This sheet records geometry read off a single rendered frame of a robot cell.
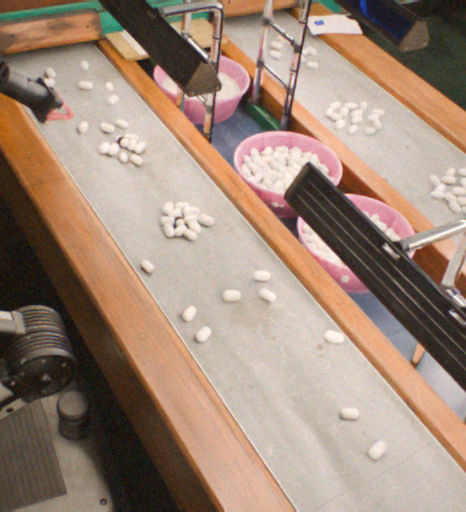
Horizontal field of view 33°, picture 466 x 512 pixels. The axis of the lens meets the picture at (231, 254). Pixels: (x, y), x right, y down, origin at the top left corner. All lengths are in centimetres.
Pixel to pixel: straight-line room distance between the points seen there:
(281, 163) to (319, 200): 68
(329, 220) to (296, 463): 41
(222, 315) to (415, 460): 46
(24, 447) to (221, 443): 50
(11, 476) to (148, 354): 39
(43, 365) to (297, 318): 50
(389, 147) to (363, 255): 92
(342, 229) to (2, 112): 107
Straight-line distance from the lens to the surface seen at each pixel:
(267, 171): 193
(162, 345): 146
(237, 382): 145
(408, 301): 118
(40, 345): 143
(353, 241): 125
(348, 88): 234
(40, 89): 179
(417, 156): 211
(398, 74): 242
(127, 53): 230
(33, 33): 227
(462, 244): 133
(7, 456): 168
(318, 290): 161
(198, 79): 159
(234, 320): 155
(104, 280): 157
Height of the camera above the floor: 187
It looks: 42 degrees down
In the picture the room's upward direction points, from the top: 8 degrees clockwise
